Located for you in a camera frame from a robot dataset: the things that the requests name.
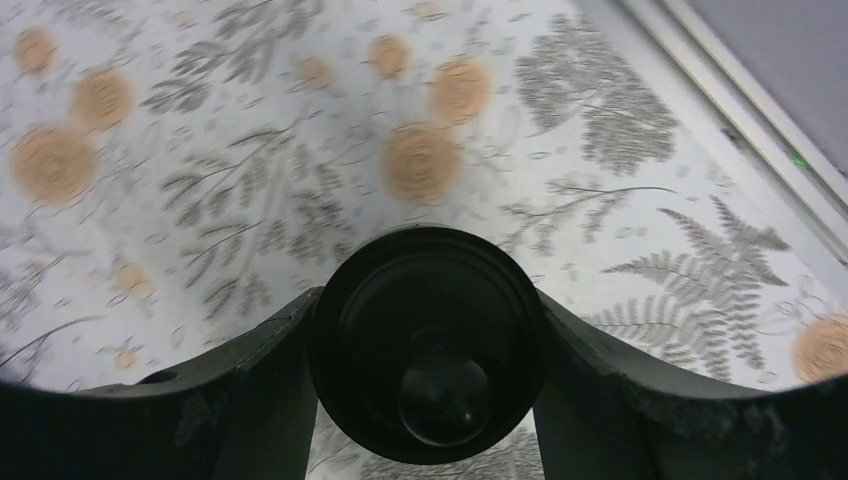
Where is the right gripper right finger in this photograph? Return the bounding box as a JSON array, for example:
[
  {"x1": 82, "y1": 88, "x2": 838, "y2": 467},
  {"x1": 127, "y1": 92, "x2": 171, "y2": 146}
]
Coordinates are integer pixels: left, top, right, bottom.
[{"x1": 533, "y1": 296, "x2": 847, "y2": 480}]

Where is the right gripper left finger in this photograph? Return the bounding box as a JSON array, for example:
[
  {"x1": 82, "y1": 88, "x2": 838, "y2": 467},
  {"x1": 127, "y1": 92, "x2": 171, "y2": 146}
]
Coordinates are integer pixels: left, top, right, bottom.
[{"x1": 1, "y1": 288, "x2": 319, "y2": 479}]

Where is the black-cap squeeze bottle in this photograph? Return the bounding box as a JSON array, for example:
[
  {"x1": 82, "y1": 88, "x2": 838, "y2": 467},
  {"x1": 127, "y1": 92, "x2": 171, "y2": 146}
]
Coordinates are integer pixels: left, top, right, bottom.
[{"x1": 308, "y1": 224, "x2": 550, "y2": 465}]

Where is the floral patterned table mat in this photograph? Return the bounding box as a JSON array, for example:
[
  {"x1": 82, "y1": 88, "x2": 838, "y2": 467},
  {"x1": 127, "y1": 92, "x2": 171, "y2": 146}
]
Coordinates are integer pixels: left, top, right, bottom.
[{"x1": 1, "y1": 1, "x2": 847, "y2": 479}]

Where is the aluminium frame rail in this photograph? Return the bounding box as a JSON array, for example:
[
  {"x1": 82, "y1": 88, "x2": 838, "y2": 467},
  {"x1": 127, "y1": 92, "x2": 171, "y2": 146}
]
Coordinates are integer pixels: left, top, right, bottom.
[{"x1": 581, "y1": 1, "x2": 847, "y2": 299}]

